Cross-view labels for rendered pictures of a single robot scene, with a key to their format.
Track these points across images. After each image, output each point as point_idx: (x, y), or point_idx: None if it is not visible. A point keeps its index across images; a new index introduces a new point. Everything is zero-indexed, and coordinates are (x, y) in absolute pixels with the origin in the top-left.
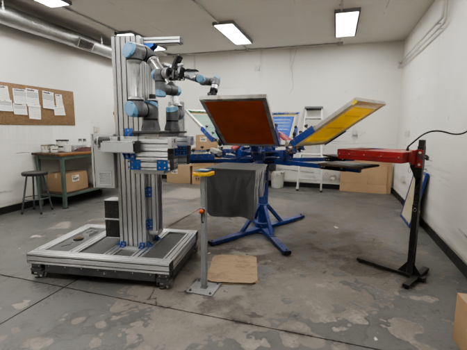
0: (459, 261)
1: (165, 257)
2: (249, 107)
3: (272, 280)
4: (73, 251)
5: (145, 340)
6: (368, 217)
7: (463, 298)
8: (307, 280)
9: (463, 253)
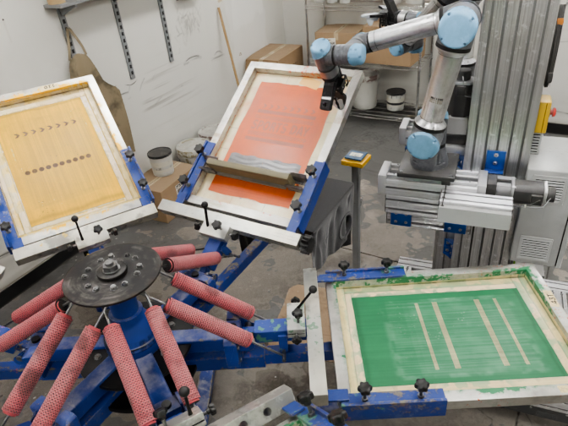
0: (12, 289)
1: (407, 268)
2: (273, 90)
3: (269, 293)
4: (557, 291)
5: (403, 232)
6: None
7: (165, 188)
8: (226, 289)
9: (9, 275)
